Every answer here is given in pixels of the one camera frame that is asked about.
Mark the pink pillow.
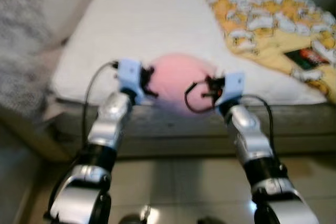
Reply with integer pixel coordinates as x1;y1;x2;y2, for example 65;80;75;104
147;52;221;117

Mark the yellow cartoon egg blanket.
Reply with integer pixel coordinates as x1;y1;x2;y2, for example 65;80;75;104
195;0;336;104

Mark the white quilted mattress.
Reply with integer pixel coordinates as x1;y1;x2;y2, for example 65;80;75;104
50;0;336;156

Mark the left robot leg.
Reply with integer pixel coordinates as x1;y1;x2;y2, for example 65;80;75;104
118;206;153;224

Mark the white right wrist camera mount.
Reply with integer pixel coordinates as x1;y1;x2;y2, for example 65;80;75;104
216;72;246;108

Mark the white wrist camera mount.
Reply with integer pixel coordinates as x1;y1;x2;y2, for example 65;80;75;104
117;59;145;104
216;72;246;108

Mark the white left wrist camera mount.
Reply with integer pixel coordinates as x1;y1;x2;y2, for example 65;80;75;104
117;59;145;104

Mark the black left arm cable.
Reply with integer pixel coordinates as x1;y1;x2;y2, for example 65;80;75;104
80;60;119;148

